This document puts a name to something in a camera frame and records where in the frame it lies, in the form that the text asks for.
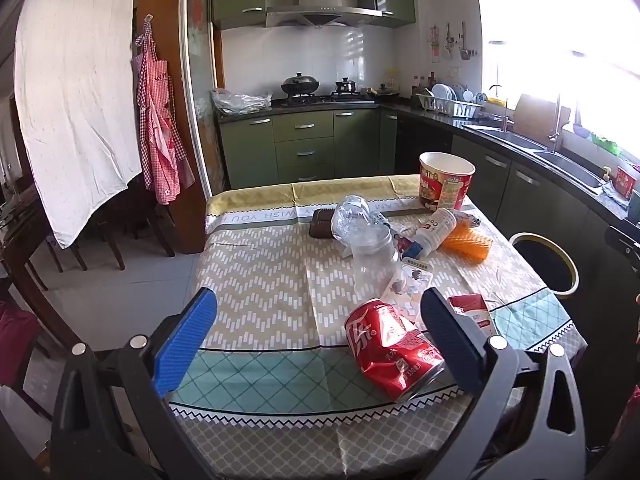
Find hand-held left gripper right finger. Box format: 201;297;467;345
420;287;588;480

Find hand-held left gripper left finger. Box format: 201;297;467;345
50;287;236;480

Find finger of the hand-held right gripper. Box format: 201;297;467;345
604;225;640;273

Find red and white milk carton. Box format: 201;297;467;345
447;294;501;341

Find crushed red soda can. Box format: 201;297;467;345
345;298;447;403

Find blue bin with yellow rim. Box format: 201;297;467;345
508;232;581;301

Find orange plastic wrapper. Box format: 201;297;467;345
442;222;493;261

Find clear plastic jar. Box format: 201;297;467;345
350;227;403;301

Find crushed clear plastic bottle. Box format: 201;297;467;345
331;195;396;256

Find red instant noodle cup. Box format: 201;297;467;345
419;151;476;211

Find red box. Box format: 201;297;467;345
614;165;640;201

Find illustrated sticker sheet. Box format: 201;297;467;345
381;265;433;321

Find green plastic item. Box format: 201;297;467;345
592;132;623;156

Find patterned tablecloth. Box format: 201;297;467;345
167;175;588;480

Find dark green sink cabinets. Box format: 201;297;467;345
395;110;640;311

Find tall steel faucet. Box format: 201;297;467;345
547;95;566;153

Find wooden chairs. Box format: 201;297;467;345
45;175;176;271

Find steel double sink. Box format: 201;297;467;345
465;122;608;191

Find cardboard sheet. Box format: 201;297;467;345
512;93;571;133

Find dark red bag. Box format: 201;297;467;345
0;302;41;391

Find dish rack with dishes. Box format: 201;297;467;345
416;82;485;118

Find black kitchen counter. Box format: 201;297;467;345
215;95;640;226

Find green lower cabinets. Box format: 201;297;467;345
217;107;401;188

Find red checked apron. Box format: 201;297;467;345
132;17;196;206

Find clear plastic bag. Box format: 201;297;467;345
211;87;273;116

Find hanging kitchen utensils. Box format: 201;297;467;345
427;22;481;63

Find gas stove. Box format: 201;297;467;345
272;92;378;108

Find white hanging cloth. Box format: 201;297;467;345
14;0;143;250

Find black wok with lid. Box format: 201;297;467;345
281;72;319;98

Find glass sliding door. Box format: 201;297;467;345
180;0;226;196

